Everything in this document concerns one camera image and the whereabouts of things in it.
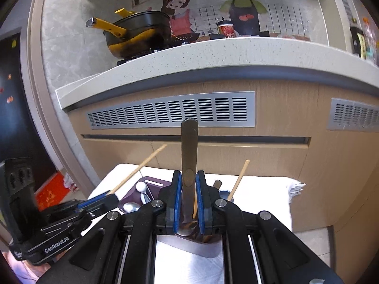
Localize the black plastic chair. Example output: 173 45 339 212
0 157 41 242

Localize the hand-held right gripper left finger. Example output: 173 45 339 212
38 171 182 284

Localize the white plastic spoon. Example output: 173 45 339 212
135 182 152 205

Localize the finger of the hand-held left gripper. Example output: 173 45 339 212
85 195 119 219
77 193 109 209

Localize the small metal spoon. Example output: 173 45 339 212
122 202 142 214

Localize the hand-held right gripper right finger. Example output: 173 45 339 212
196 171 344 284

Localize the white stone kitchen countertop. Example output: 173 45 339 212
55 37 379 112

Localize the person's pink clothing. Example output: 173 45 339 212
0 250 42 284

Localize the short grey vent grille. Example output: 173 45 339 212
326 98 379 131

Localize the black gas stove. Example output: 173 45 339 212
116 40 190 66

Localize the black door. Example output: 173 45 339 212
0 32 57 182

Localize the red jar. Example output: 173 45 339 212
217 18 237 39

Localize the long metal spoon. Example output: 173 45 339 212
177 118 199 238

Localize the blue-grey plastic spoon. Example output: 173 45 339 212
218 190 235 204

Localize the white towel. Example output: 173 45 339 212
87 163 307 284

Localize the dark sauce bottle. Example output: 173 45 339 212
349 26 368 57

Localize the long grey vent grille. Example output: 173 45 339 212
87 92 256 130

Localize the clear plastic bottle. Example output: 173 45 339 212
362 17 379 66

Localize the red box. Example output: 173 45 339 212
35 172 78 212

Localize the yellow black wok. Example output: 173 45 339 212
104 8 178 60

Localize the maroon plastic utensil holder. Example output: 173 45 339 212
118 176 235 259

